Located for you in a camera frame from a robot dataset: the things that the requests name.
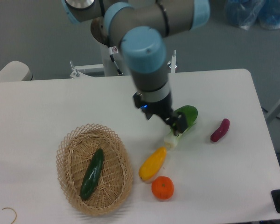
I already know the woven wicker basket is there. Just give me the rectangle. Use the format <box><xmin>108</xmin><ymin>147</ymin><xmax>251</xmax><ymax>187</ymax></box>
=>
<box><xmin>56</xmin><ymin>124</ymin><xmax>133</xmax><ymax>216</ymax></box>

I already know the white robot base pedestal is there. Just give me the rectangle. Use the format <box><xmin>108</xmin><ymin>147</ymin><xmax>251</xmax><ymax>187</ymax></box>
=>
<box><xmin>69</xmin><ymin>18</ymin><xmax>131</xmax><ymax>79</ymax></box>

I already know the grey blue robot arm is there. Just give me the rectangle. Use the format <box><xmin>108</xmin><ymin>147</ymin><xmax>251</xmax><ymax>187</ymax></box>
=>
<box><xmin>62</xmin><ymin>0</ymin><xmax>210</xmax><ymax>134</ymax></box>

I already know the green cucumber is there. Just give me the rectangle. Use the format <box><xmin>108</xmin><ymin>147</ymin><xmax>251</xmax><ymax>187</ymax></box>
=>
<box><xmin>80</xmin><ymin>148</ymin><xmax>104</xmax><ymax>201</ymax></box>

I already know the orange tangerine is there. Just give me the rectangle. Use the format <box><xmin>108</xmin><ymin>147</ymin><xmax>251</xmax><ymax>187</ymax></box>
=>
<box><xmin>151</xmin><ymin>176</ymin><xmax>175</xmax><ymax>200</ymax></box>

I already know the blue plastic bag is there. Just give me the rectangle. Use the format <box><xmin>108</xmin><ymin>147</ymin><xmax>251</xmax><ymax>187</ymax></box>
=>
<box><xmin>224</xmin><ymin>0</ymin><xmax>280</xmax><ymax>30</ymax></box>

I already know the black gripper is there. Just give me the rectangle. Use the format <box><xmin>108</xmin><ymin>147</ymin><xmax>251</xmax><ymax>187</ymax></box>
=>
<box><xmin>133</xmin><ymin>93</ymin><xmax>188</xmax><ymax>133</ymax></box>

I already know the white table clamp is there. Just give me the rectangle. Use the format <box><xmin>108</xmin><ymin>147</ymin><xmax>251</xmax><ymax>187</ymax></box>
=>
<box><xmin>167</xmin><ymin>49</ymin><xmax>178</xmax><ymax>74</ymax></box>

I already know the yellow mango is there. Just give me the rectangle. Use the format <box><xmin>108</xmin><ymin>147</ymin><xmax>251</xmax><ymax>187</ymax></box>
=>
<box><xmin>138</xmin><ymin>147</ymin><xmax>167</xmax><ymax>181</ymax></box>

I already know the green bok choy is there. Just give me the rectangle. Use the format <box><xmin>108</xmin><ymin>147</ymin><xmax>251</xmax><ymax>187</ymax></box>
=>
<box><xmin>164</xmin><ymin>105</ymin><xmax>198</xmax><ymax>150</ymax></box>

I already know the white chair armrest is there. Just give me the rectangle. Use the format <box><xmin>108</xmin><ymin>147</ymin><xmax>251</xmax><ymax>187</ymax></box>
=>
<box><xmin>0</xmin><ymin>61</ymin><xmax>35</xmax><ymax>83</ymax></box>

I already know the purple sweet potato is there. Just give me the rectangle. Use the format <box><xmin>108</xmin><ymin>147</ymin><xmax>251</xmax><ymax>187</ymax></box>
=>
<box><xmin>210</xmin><ymin>119</ymin><xmax>230</xmax><ymax>142</ymax></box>

